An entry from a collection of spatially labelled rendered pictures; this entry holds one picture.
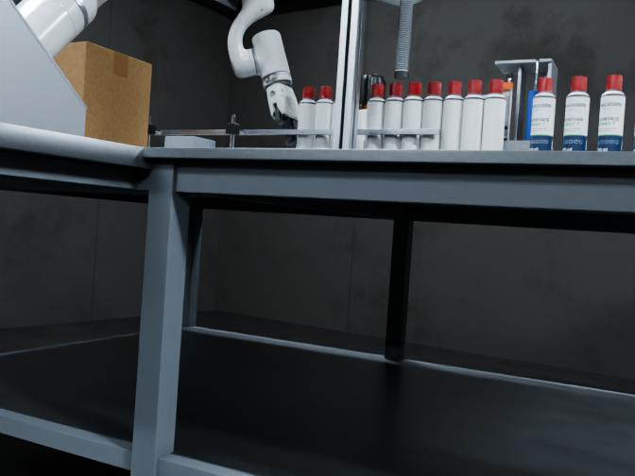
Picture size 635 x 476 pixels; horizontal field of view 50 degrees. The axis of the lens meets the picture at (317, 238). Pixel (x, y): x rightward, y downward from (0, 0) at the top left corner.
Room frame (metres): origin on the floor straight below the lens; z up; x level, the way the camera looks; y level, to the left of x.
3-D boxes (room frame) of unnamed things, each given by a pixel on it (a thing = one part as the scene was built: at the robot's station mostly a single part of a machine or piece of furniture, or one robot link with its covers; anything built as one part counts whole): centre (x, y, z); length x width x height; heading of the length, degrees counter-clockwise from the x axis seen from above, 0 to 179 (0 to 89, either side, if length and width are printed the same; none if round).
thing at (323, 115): (1.89, 0.00, 0.98); 0.05 x 0.05 x 0.20
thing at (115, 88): (1.88, 0.68, 0.99); 0.30 x 0.24 x 0.27; 62
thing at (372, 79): (2.13, -0.14, 1.03); 0.09 x 0.09 x 0.30
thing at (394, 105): (1.80, -0.18, 0.98); 0.05 x 0.05 x 0.20
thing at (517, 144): (1.74, -0.50, 1.01); 0.14 x 0.13 x 0.26; 63
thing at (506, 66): (1.74, -0.50, 1.14); 0.14 x 0.11 x 0.01; 63
